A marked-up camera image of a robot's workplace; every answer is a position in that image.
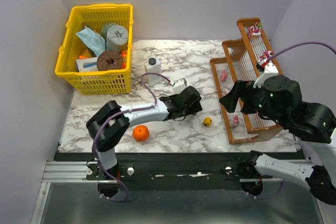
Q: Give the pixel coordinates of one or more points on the pink strawberry bear toy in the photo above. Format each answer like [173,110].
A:
[265,55]

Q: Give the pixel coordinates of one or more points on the white bottle black cap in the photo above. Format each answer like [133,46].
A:
[153,65]

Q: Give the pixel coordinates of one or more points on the pink round toy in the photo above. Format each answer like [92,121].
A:
[223,76]

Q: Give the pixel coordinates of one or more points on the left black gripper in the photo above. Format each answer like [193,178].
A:
[191,100]

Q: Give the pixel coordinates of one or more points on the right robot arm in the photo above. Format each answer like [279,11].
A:
[279,99]

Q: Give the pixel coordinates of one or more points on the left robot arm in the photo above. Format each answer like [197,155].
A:
[109,124]

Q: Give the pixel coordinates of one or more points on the yellow duck toy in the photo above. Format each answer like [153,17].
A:
[207,122]

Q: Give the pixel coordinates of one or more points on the orange bottle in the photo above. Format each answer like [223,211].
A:
[124,56]

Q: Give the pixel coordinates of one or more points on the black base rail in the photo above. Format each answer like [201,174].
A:
[189,171]

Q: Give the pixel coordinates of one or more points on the orange fruit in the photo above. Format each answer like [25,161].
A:
[140,133]

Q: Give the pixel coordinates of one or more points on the yellow plastic basket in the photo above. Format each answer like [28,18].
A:
[95,17]

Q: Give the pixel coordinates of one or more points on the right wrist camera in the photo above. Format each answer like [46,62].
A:
[267,69]

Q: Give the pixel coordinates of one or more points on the pink bunny figure toy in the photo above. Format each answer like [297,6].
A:
[234,121]

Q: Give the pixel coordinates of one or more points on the green ball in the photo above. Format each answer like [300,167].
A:
[105,29]

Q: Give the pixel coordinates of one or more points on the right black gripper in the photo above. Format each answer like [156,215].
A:
[244,98]

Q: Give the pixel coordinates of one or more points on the grey tape roll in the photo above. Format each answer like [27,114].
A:
[117,38]

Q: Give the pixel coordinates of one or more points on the light blue plastic pouch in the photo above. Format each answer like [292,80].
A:
[93,40]

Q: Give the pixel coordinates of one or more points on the white blue box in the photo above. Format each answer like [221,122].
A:
[87,65]

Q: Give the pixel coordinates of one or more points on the brown tiered wooden shelf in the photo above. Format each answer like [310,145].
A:
[249,62]

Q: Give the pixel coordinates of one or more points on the brown tape roll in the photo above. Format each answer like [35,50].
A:
[109,60]

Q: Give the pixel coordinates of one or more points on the red white bear toy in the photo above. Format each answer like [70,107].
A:
[254,31]

